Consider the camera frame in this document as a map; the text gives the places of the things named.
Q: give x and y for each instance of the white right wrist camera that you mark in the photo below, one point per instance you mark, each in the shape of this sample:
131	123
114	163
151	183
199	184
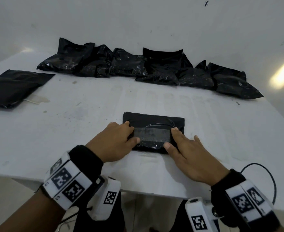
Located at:
197	215

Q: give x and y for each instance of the taped parcel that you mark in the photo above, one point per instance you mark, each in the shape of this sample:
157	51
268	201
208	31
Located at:
154	118
11	86

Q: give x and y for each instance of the black wristband with markers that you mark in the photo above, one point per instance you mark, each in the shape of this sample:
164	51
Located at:
224	190
84	157

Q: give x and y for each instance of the person's left hand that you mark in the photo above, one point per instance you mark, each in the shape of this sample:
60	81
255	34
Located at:
113	144

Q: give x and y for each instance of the black left wristband with markers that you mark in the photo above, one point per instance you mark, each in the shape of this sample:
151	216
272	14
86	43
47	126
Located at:
84	157

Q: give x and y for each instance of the black right wristband with markers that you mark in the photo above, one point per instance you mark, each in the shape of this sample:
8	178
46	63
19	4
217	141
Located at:
224	190

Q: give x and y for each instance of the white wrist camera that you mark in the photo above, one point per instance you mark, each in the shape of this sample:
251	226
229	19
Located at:
197	215
105	202

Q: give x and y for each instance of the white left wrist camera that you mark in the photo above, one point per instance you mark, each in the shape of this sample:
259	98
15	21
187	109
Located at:
105	202

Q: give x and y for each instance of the person's right hand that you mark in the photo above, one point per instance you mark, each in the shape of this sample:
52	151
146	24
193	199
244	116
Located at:
195	161

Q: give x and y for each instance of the clear tape strip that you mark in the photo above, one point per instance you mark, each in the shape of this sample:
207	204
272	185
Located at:
151	135

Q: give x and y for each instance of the row of black plastic packets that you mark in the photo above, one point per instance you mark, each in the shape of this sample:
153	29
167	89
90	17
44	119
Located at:
161	65

